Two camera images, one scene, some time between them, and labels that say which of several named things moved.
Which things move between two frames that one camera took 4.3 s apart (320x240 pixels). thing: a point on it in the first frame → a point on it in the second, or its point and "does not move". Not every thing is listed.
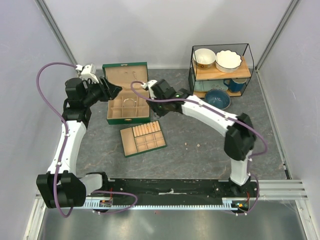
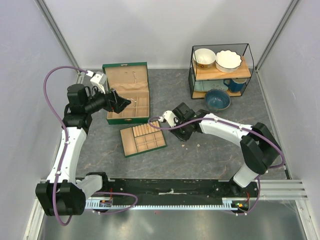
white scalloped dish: (227, 61) does not move
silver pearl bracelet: (135, 101) does not move
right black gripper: (159, 112) → (184, 137)
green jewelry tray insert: (142, 138) does not move
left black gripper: (109, 91) → (111, 100)
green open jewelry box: (126, 106) does not move
